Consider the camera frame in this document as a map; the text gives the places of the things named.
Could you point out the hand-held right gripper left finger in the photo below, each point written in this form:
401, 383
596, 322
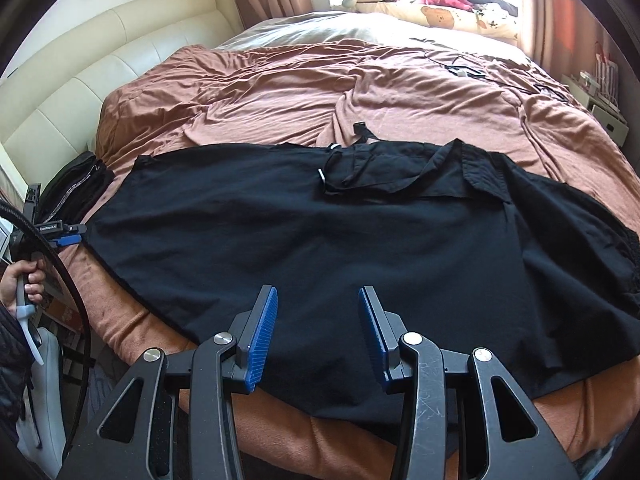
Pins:
260, 340

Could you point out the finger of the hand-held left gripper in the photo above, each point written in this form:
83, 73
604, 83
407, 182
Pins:
70, 235

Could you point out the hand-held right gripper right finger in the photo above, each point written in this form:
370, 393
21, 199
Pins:
372, 335

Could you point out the black pants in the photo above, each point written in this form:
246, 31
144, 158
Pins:
250, 240

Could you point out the person's left hand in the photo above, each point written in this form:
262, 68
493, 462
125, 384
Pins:
15, 287

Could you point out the black bag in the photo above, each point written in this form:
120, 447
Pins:
75, 190

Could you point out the cream padded headboard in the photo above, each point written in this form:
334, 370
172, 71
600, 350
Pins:
100, 60

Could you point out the brown blanket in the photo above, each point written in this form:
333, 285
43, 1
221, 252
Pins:
250, 95

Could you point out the grey duvet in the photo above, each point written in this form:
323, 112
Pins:
325, 30

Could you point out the white nightstand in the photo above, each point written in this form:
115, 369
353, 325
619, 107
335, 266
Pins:
610, 125

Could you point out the striped bag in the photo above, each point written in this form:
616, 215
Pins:
607, 75

